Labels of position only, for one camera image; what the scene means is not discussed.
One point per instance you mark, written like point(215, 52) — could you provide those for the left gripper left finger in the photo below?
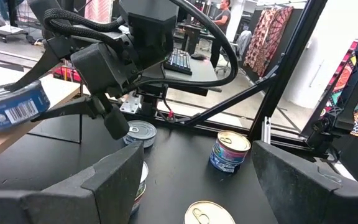
point(57, 205)

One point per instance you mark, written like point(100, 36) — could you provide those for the black computer mouse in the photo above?
point(198, 56)

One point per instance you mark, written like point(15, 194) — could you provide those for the silver aluminium post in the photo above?
point(266, 130)

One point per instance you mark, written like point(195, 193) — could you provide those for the black background desk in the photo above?
point(11, 12)

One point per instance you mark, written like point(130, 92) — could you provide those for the metal mounting plate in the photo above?
point(130, 105)

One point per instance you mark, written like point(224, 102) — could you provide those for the grey office chair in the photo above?
point(239, 40)

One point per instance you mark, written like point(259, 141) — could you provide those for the pink cloth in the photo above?
point(98, 9)

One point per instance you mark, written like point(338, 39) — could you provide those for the black table mat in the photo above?
point(182, 174)

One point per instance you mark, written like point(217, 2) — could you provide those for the silver can dark blue label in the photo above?
point(141, 130)
point(11, 109)

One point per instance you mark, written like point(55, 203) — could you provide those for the red tool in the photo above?
point(68, 74)

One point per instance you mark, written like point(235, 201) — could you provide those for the red patterned cloth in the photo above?
point(266, 37)

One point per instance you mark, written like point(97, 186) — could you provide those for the black keyboard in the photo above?
point(179, 60)

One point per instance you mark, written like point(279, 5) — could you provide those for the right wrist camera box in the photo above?
point(101, 71)

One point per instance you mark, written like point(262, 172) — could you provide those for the black aluminium table frame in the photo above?
point(291, 56)

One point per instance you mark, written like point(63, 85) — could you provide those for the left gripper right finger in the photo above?
point(306, 199)

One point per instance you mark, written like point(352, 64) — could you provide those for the silver can green white label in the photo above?
point(143, 186)

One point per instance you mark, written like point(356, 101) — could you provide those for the wooden shelf black legs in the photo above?
point(57, 90)

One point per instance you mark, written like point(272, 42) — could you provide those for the grey desk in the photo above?
point(202, 71)

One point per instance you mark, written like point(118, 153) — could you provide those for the black rig bracket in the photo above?
point(356, 81)

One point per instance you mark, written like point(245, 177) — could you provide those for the person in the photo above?
point(224, 18)

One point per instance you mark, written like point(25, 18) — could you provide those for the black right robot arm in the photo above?
point(151, 28)

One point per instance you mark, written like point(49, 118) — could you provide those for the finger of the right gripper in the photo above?
point(73, 107)
point(42, 62)

